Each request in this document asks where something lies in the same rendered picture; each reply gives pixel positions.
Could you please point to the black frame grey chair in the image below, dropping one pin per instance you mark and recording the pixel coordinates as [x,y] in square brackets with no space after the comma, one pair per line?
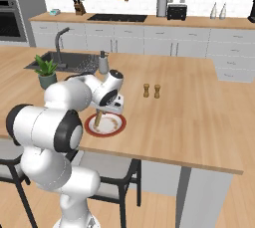
[136,179]
[8,169]

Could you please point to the built-in black oven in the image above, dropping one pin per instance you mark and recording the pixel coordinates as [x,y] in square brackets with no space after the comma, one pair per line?
[11,16]

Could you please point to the wooden knife block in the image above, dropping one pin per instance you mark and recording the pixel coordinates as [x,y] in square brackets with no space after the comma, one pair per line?
[79,7]

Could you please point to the black coffee machine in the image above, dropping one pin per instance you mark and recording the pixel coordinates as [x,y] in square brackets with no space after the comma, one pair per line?
[252,13]

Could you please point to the dark grey sink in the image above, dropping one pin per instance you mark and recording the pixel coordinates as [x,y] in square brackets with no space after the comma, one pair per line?
[71,60]

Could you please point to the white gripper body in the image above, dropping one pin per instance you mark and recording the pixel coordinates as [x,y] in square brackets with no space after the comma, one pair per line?
[109,109]

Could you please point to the grey tap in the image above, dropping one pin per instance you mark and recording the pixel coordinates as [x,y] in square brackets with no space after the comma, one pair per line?
[58,44]

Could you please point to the grey island counter base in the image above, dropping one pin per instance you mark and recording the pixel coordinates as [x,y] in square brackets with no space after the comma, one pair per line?
[205,198]

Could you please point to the green plant in grey pot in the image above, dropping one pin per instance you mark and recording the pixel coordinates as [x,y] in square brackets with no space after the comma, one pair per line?
[47,72]

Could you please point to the wooden pepper shaker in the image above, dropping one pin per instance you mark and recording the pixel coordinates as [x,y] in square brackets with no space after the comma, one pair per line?
[157,92]
[146,90]

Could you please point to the red rimmed white plate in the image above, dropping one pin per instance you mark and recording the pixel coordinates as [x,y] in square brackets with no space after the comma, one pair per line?
[116,129]

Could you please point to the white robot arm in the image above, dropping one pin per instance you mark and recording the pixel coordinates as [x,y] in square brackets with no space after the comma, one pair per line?
[40,125]

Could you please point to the grey soap dispenser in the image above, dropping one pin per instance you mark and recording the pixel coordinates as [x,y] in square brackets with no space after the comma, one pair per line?
[103,63]

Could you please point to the black toaster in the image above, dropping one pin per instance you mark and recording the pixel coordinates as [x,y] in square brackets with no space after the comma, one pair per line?
[177,12]

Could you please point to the black hob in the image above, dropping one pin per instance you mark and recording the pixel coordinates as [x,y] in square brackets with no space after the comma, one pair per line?
[118,18]

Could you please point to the grey base cupboards run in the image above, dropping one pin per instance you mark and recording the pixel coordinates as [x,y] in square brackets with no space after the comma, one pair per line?
[159,41]

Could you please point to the silver canister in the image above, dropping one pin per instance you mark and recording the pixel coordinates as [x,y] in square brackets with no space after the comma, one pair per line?
[162,5]

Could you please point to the white pointed bottle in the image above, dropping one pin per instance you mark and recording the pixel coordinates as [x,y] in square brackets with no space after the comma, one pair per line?
[213,11]
[222,11]

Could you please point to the small teal box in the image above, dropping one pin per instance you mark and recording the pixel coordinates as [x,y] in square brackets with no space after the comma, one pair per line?
[54,12]

